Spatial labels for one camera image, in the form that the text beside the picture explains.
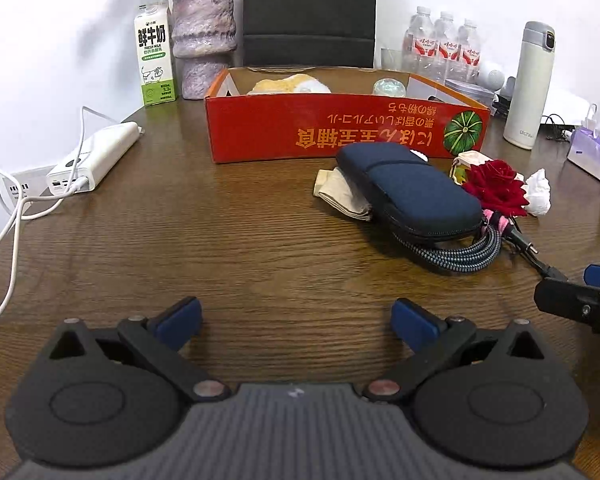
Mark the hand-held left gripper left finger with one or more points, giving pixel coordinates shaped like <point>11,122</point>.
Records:
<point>180,317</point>

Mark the pale green round object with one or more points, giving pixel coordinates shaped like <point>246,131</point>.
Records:
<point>389,87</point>

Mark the green white milk carton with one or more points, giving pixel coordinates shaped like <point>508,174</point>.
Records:
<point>155,60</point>

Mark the white thermos bottle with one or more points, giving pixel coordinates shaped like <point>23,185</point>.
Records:
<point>527,90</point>

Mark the clear water bottle red label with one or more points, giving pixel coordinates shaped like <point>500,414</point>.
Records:
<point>419,42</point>
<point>447,50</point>
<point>471,55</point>

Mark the clear drinking glass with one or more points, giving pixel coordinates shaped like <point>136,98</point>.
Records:
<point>391,60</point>

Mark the beige cloth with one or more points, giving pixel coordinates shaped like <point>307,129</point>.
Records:
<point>342,195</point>

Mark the wooden desktop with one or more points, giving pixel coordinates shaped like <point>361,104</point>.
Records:
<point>230,240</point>

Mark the cream cloth pouch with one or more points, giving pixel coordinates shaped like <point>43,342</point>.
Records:
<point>470,160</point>

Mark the grey translucent storage box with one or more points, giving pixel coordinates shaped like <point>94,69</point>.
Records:
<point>472,92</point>

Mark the purple tissue pack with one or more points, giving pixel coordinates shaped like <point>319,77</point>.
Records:
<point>592,150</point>

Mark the black paper bag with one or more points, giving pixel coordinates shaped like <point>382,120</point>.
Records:
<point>307,10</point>

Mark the white power bank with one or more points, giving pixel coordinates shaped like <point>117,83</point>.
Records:
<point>97,157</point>

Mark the white round gadget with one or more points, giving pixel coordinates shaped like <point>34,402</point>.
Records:
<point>492,76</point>

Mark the orange cardboard box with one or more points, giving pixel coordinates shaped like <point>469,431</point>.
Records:
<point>280,130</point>

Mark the red artificial rose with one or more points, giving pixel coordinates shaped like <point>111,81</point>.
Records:
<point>495,187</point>

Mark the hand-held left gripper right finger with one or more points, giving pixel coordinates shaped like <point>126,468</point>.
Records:
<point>414,322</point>

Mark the mottled purple ceramic vase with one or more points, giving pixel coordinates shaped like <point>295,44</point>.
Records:
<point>202,35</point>

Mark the yellow white plush toy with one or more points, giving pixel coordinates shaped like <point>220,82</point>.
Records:
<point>285,86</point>

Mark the white power strip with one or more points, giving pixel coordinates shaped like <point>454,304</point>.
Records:
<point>27,190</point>

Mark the navy zip pouch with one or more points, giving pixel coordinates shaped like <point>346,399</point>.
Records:
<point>410,185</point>

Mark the white tissue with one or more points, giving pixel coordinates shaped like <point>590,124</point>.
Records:
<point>537,195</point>

